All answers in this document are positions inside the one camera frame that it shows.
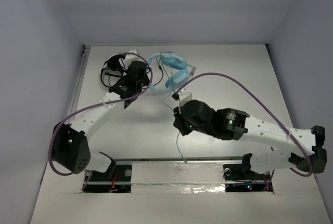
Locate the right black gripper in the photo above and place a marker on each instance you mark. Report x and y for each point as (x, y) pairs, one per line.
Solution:
(178, 122)

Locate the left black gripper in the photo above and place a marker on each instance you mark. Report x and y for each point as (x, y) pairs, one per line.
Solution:
(114, 62)

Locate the light blue headphones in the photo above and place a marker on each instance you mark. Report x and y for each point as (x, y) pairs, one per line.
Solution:
(180, 71)

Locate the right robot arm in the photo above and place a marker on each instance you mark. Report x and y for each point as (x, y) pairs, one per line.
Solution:
(292, 148)

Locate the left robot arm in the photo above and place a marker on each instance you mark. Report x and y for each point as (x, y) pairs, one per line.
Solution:
(69, 145)

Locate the black and white headphones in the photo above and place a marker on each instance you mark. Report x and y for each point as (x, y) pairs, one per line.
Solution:
(114, 66)

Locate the foil covered panel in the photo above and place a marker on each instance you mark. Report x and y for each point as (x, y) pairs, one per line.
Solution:
(177, 177)

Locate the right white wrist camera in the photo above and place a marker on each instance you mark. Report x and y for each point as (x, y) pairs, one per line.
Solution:
(183, 96)

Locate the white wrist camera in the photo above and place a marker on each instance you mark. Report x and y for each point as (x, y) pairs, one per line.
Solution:
(131, 56)
(183, 96)

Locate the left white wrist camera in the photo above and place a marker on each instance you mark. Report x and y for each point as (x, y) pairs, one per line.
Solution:
(131, 56)

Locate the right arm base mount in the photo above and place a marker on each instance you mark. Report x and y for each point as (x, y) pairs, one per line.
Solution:
(240, 178)

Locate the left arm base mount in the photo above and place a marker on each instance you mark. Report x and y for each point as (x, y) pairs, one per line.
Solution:
(116, 179)

